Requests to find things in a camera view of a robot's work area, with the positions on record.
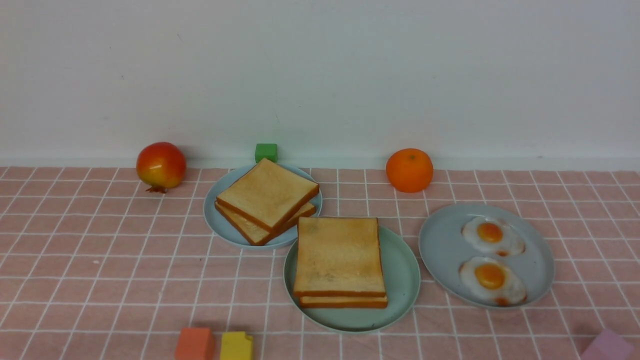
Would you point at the toast slice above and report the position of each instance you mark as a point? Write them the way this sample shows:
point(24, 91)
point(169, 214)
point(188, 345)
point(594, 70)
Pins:
point(258, 236)
point(338, 257)
point(343, 302)
point(268, 194)

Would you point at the green foam block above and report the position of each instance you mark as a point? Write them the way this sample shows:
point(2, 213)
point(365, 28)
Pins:
point(268, 151)

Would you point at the toast slice bottom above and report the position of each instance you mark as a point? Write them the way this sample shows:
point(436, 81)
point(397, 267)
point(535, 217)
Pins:
point(258, 236)

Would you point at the orange fruit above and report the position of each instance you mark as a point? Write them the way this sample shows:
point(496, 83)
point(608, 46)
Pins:
point(410, 170)

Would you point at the mint green plate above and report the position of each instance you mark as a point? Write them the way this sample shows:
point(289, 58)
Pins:
point(402, 279)

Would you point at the grey egg plate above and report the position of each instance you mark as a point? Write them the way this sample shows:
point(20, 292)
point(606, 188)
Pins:
point(443, 250)

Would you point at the red pomegranate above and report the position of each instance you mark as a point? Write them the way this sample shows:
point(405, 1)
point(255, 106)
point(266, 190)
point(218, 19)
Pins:
point(161, 166)

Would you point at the fried egg back right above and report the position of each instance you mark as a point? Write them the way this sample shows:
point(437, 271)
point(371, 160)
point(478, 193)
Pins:
point(492, 236)

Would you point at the fried egg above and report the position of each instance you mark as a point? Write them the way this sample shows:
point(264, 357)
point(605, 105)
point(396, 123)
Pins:
point(492, 281)
point(492, 236)

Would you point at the yellow foam block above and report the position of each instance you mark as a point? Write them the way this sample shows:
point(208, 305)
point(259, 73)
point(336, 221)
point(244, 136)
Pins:
point(237, 346)

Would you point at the fried egg front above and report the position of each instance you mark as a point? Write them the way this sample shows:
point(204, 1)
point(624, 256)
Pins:
point(492, 281)

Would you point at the orange foam block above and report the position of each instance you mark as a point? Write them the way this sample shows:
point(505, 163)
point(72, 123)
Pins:
point(195, 343)

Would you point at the pink foam block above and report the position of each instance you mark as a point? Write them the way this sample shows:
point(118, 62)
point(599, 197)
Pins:
point(608, 345)

